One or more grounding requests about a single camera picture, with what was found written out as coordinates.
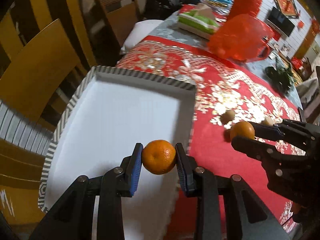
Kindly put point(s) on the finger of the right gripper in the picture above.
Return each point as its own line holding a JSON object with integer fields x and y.
{"x": 291, "y": 131}
{"x": 263, "y": 152}

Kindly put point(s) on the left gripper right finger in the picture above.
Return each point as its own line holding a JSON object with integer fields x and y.
{"x": 246, "y": 215}

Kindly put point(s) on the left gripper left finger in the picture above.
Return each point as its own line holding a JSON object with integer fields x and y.
{"x": 71, "y": 217}

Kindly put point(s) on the small orange with stem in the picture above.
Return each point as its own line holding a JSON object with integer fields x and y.
{"x": 242, "y": 129}

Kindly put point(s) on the tan longan fruit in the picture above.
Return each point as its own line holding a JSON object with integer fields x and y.
{"x": 228, "y": 116}

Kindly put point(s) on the grey jacket on chair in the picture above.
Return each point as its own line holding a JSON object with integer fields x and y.
{"x": 308, "y": 92}

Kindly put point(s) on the dark leafy greens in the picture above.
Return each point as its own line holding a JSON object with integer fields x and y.
{"x": 281, "y": 77}

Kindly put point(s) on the red gold floral tablecloth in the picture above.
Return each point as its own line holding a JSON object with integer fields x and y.
{"x": 221, "y": 86}

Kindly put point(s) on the red plastic bag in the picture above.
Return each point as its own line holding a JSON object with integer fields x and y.
{"x": 243, "y": 38}

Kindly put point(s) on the white tray striped rim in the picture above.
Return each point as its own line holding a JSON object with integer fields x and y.
{"x": 111, "y": 110}

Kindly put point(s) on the green white tissue pack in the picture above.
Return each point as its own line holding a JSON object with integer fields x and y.
{"x": 198, "y": 19}

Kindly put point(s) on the yellow wooden chair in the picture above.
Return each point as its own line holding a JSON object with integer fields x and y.
{"x": 45, "y": 54}

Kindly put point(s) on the black plastic bag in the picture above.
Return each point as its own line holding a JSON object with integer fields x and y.
{"x": 160, "y": 9}

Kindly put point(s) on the wooden folding chair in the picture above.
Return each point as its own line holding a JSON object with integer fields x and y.
{"x": 120, "y": 16}

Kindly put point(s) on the wall mounted television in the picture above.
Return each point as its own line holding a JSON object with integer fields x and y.
{"x": 278, "y": 20}

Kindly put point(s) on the red framed wall decoration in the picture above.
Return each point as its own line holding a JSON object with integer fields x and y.
{"x": 288, "y": 8}

